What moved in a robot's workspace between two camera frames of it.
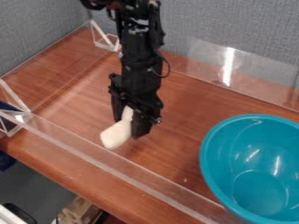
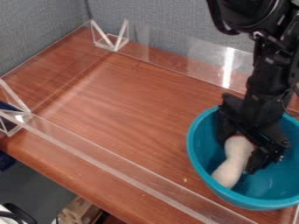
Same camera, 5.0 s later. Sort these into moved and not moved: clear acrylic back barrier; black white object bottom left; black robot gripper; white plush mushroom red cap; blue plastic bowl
Moved: white plush mushroom red cap; blue plastic bowl; black robot gripper
Not moved: clear acrylic back barrier; black white object bottom left
